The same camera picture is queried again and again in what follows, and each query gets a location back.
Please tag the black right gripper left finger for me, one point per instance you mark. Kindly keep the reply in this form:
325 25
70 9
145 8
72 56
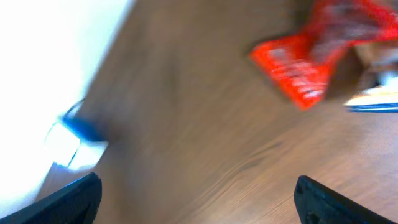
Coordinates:
76 203

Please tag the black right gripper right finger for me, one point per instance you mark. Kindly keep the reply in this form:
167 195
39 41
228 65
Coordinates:
316 204

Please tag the beige wet wipes pack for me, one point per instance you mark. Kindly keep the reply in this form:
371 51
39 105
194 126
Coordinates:
378 83

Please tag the red candy bag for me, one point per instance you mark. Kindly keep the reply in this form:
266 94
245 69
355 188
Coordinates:
302 64

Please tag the white barcode scanner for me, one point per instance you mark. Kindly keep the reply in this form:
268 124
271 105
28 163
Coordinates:
75 143

